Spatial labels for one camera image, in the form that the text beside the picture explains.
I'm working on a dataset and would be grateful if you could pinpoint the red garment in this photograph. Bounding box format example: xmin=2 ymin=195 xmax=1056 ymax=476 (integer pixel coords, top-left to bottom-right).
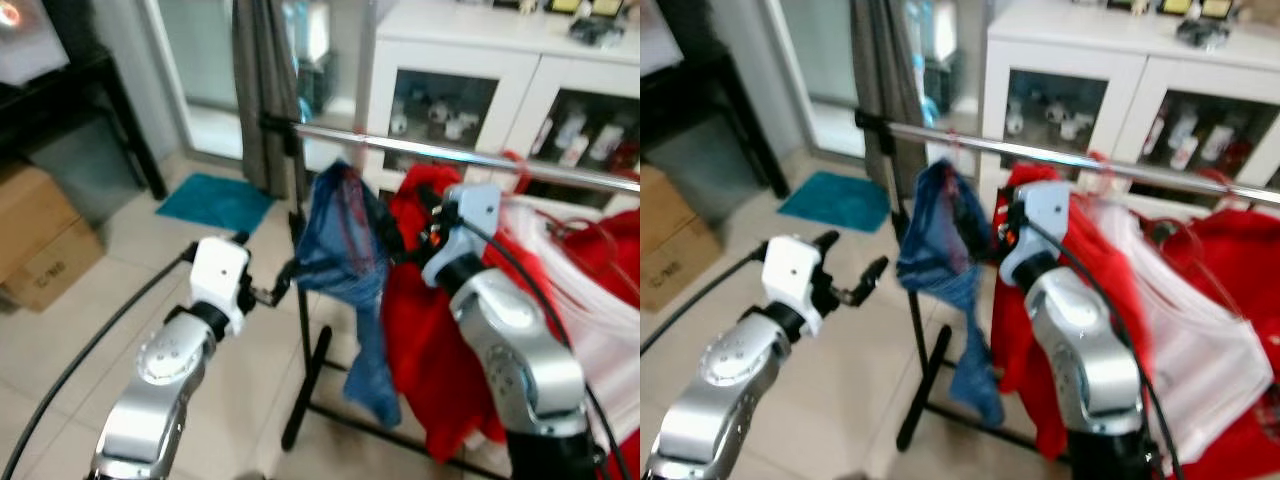
xmin=1160 ymin=205 xmax=1280 ymax=480
xmin=385 ymin=165 xmax=561 ymax=463
xmin=560 ymin=208 xmax=641 ymax=306
xmin=990 ymin=165 xmax=1151 ymax=461

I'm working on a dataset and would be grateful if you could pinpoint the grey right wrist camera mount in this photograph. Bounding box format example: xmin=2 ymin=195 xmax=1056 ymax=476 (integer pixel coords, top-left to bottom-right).
xmin=998 ymin=180 xmax=1073 ymax=286
xmin=422 ymin=183 xmax=503 ymax=289

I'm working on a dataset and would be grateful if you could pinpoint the glass sliding door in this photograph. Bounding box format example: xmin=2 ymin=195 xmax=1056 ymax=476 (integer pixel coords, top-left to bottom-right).
xmin=765 ymin=0 xmax=991 ymax=161
xmin=140 ymin=0 xmax=381 ymax=166

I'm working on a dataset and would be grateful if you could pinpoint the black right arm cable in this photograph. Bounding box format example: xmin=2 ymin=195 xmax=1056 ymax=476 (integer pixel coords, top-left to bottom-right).
xmin=1025 ymin=215 xmax=1186 ymax=480
xmin=455 ymin=215 xmax=633 ymax=480

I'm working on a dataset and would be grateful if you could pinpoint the blue denim garment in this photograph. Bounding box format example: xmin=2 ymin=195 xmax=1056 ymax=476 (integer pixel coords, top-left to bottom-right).
xmin=293 ymin=160 xmax=403 ymax=429
xmin=897 ymin=160 xmax=1006 ymax=429

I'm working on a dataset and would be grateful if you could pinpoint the grey curtain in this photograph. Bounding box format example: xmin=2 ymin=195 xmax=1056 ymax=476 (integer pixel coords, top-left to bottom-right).
xmin=232 ymin=0 xmax=313 ymax=201
xmin=850 ymin=0 xmax=931 ymax=169

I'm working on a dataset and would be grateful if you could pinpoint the small black gadget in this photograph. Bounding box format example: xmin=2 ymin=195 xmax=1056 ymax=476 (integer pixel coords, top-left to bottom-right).
xmin=1177 ymin=18 xmax=1231 ymax=51
xmin=568 ymin=15 xmax=626 ymax=48

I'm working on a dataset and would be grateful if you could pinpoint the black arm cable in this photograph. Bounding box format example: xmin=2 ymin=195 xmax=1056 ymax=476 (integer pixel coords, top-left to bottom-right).
xmin=455 ymin=215 xmax=633 ymax=480
xmin=0 ymin=243 xmax=199 ymax=480
xmin=640 ymin=250 xmax=769 ymax=356
xmin=1025 ymin=215 xmax=1186 ymax=480

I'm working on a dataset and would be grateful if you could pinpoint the red wire hanger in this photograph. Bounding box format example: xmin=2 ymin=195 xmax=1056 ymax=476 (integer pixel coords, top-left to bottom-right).
xmin=500 ymin=150 xmax=533 ymax=196
xmin=1088 ymin=150 xmax=1119 ymax=191

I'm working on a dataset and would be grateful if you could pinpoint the black table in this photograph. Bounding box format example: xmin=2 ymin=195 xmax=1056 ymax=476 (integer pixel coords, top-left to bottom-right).
xmin=0 ymin=45 xmax=169 ymax=201
xmin=640 ymin=40 xmax=791 ymax=201

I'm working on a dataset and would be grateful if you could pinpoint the black clothes rack chrome rail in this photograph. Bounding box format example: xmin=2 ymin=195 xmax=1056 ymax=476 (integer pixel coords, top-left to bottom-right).
xmin=260 ymin=113 xmax=641 ymax=480
xmin=853 ymin=110 xmax=1280 ymax=461

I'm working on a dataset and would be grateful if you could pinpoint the large cardboard box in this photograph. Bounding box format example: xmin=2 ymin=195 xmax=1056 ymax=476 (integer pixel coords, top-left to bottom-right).
xmin=640 ymin=165 xmax=729 ymax=313
xmin=0 ymin=160 xmax=106 ymax=313

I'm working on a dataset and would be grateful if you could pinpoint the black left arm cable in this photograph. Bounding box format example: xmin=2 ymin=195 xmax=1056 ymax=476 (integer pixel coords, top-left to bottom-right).
xmin=640 ymin=250 xmax=769 ymax=356
xmin=0 ymin=243 xmax=199 ymax=480

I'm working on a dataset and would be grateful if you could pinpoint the white glass-door cabinet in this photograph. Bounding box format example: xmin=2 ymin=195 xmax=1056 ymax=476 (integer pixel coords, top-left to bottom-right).
xmin=980 ymin=0 xmax=1280 ymax=216
xmin=365 ymin=0 xmax=641 ymax=216

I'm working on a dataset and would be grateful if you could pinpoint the teal floor mat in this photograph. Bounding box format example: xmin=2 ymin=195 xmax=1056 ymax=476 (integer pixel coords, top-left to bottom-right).
xmin=155 ymin=172 xmax=276 ymax=234
xmin=778 ymin=170 xmax=893 ymax=234

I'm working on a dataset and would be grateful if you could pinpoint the white garment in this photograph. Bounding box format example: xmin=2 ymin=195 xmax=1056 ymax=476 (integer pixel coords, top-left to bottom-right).
xmin=1095 ymin=200 xmax=1276 ymax=471
xmin=500 ymin=198 xmax=641 ymax=441

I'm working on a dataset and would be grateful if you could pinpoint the grey bin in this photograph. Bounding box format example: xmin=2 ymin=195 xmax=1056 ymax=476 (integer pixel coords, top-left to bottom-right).
xmin=28 ymin=118 xmax=141 ymax=223
xmin=645 ymin=120 xmax=766 ymax=223

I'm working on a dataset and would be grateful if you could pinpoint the white box appliance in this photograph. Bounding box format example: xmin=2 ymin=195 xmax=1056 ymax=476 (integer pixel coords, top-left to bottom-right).
xmin=0 ymin=0 xmax=71 ymax=86
xmin=640 ymin=0 xmax=683 ymax=76

